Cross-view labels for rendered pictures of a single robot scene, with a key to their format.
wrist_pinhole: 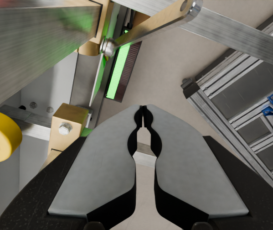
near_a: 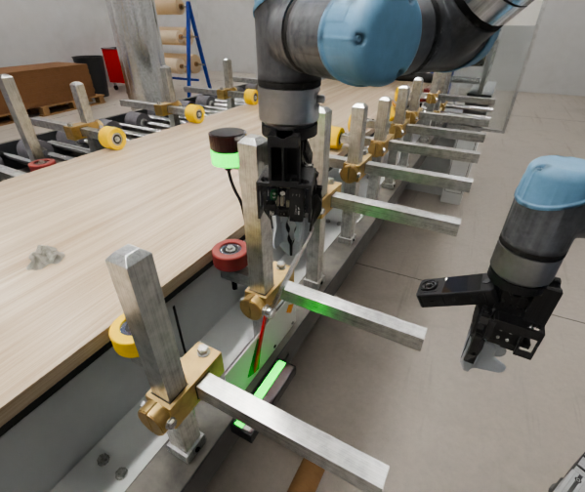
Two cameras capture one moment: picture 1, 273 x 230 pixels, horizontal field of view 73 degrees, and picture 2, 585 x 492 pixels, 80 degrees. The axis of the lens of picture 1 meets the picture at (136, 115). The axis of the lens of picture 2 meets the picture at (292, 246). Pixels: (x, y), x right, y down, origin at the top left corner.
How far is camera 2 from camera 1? 0.57 m
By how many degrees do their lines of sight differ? 87
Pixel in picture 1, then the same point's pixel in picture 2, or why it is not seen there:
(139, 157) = (268, 412)
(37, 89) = (131, 435)
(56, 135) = (188, 358)
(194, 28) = (329, 303)
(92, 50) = (259, 304)
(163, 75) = not seen: outside the picture
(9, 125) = not seen: hidden behind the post
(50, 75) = not seen: hidden behind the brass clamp
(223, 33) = (349, 307)
